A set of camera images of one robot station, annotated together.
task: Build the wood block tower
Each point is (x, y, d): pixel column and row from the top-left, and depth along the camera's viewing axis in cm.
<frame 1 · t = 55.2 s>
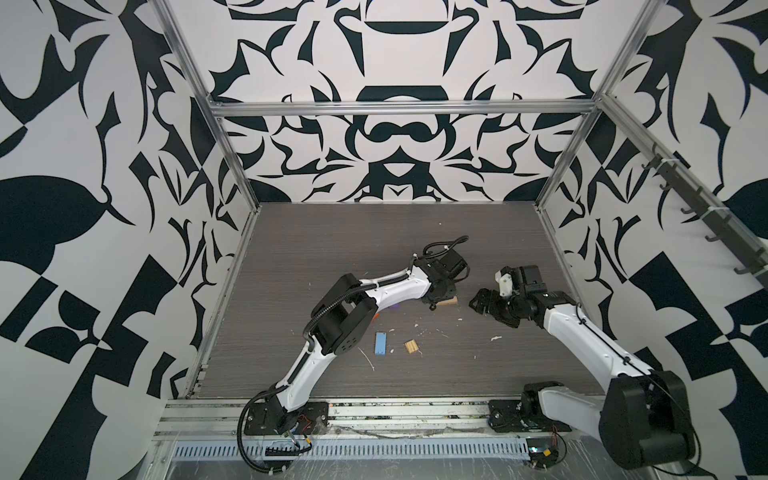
left hand: (453, 288, 92), fingers open
right hand: (483, 304, 85), fingers open
light blue block: (380, 343, 87), point 2 cm above the table
small natural wood block: (411, 346, 86), point 2 cm above the table

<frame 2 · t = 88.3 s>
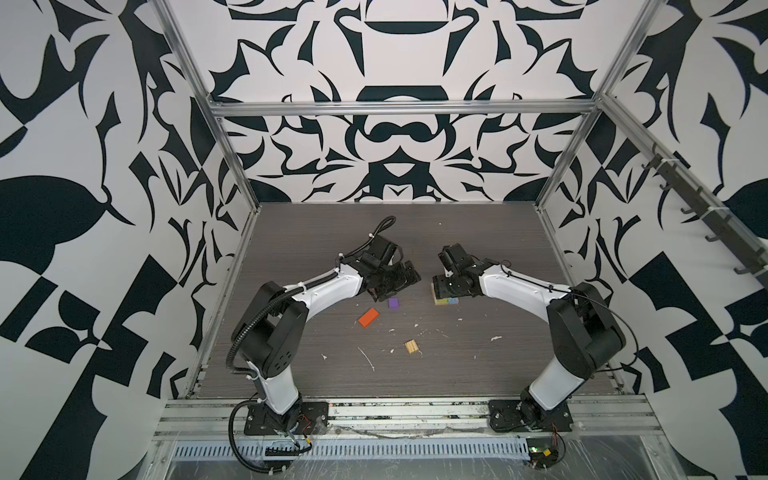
left hand: (415, 278, 87), fingers open
right hand: (446, 285, 93), fingers open
light blue block: (453, 301, 93), point 4 cm above the table
the other named things where they were.

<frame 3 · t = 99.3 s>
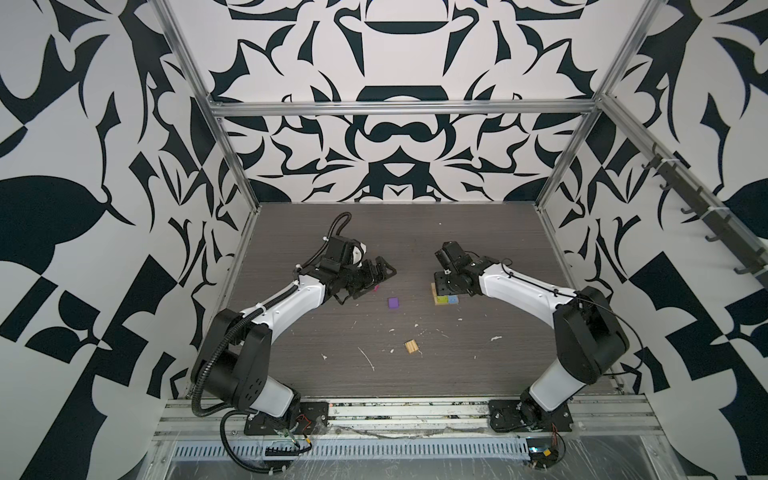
left hand: (390, 273, 84), fingers open
right hand: (447, 281, 91), fingers open
the named things where they were.

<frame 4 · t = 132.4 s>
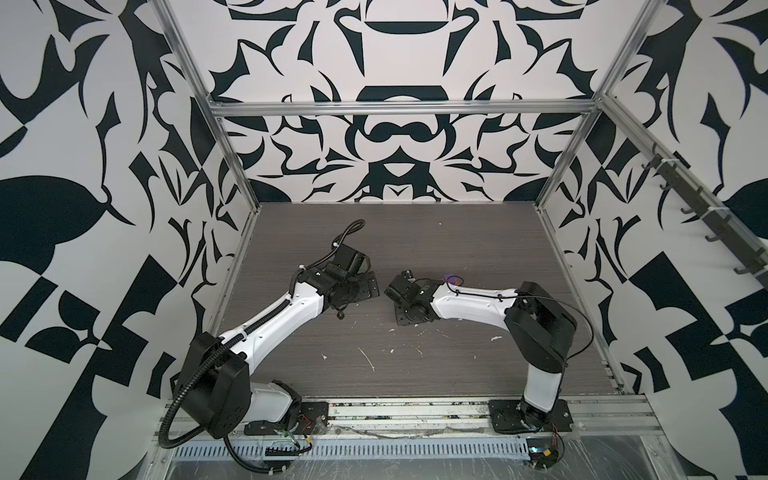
left hand: (366, 284, 83), fingers open
right hand: (404, 314, 90), fingers open
